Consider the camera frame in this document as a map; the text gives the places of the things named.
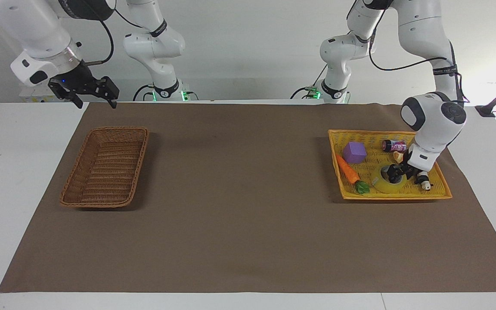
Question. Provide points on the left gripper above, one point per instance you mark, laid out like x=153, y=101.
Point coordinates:
x=410, y=170

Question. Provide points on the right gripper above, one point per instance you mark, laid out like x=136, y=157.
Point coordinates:
x=78, y=79

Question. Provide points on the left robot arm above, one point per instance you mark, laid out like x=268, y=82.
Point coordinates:
x=433, y=120

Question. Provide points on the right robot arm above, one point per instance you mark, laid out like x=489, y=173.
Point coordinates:
x=37, y=30

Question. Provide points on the yellow tape roll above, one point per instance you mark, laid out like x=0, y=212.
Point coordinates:
x=381, y=184

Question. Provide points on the yellow plastic basket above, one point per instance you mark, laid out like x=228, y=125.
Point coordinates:
x=360, y=189

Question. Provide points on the brown wicker basket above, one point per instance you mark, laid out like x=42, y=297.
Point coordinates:
x=106, y=168

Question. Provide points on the small tan toy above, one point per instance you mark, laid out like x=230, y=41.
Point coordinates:
x=398, y=156

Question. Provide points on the dark drink can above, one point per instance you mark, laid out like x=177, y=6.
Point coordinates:
x=394, y=145

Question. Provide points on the purple cube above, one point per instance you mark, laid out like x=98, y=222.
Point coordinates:
x=354, y=152

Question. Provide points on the orange toy carrot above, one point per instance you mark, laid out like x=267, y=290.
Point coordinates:
x=348, y=171

